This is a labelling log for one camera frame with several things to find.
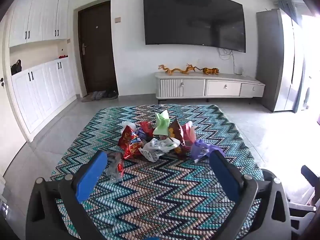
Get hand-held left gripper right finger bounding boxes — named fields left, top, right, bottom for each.
left=209, top=149, right=292, bottom=240

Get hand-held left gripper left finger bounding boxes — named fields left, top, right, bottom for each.
left=26, top=150, right=108, bottom=240

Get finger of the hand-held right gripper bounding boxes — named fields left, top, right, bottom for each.
left=301, top=165, right=320, bottom=188

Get clear plastic wrapper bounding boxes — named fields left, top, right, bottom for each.
left=105, top=151, right=125, bottom=183

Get purple wrapper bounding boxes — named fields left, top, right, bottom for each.
left=190, top=139, right=225, bottom=163

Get red snack bag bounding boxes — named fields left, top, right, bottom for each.
left=117, top=126, right=145, bottom=160

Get red pink wrapper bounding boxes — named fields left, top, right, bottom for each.
left=180, top=121, right=197, bottom=148

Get translucent white plastic bag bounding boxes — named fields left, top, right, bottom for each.
left=121, top=121, right=137, bottom=134

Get brown snack bag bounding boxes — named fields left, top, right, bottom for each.
left=168, top=119, right=187, bottom=155

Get dark blue wrapper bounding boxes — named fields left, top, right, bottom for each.
left=136, top=128, right=148, bottom=141

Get white printed plastic bag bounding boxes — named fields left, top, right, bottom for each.
left=138, top=137, right=181, bottom=162

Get shiny red wrapper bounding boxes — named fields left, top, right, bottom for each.
left=139, top=121, right=155, bottom=137

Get green paper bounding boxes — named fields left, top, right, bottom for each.
left=152, top=110, right=171, bottom=137

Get zigzag patterned rug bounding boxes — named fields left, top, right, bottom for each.
left=49, top=104, right=266, bottom=240

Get white washing machine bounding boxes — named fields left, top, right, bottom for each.
left=301, top=76, right=313, bottom=110

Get white television cabinet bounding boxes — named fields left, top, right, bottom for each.
left=154, top=71, right=266, bottom=103

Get golden tiger figurine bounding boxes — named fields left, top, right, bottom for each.
left=200, top=67, right=220, bottom=76

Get golden dragon figurine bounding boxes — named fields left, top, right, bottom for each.
left=184, top=63, right=201, bottom=75
left=158, top=64, right=185, bottom=76

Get grey refrigerator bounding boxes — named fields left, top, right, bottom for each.
left=256, top=8, right=305, bottom=112

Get dark brown entrance door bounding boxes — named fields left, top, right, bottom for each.
left=78, top=1, right=118, bottom=96

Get black bag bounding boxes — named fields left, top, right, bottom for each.
left=10, top=60, right=22, bottom=76

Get grey blue curtain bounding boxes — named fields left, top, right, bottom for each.
left=277, top=0, right=300, bottom=25

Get white wall cupboards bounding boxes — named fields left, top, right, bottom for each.
left=10, top=57, right=77, bottom=143

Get black television cables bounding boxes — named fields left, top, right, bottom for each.
left=217, top=47, right=244, bottom=75

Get black wall television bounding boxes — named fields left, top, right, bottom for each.
left=143, top=0, right=246, bottom=53

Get white wall cabinet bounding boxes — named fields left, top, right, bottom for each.
left=9, top=0, right=69, bottom=48

